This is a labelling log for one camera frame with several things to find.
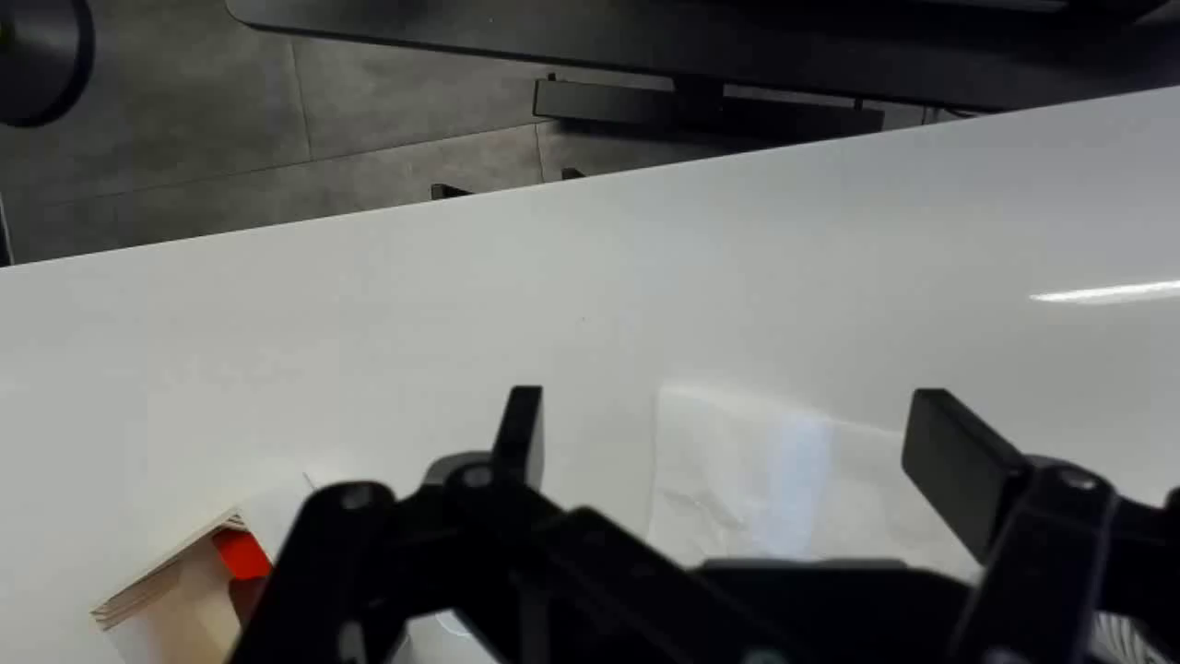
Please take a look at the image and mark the red plastic object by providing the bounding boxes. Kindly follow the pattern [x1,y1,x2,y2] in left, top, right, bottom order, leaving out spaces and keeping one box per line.
[213,525,278,585]

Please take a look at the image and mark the dark round object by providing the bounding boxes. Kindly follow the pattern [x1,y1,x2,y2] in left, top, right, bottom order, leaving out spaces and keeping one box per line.
[0,0,100,131]

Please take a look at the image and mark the wooden box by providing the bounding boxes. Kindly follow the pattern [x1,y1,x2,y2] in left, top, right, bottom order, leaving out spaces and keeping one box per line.
[90,495,281,664]

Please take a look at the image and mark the black desk with base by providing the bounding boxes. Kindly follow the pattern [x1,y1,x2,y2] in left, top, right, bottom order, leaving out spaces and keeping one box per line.
[223,0,1180,156]

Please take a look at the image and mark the crumpled white paper napkin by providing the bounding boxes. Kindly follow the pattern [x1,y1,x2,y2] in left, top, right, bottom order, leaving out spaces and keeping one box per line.
[642,379,990,584]

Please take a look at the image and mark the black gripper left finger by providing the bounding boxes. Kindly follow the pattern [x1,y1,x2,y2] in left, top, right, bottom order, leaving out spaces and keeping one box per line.
[228,383,790,664]

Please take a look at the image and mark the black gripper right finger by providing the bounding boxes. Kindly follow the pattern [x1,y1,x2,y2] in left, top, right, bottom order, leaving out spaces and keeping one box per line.
[901,383,1180,664]

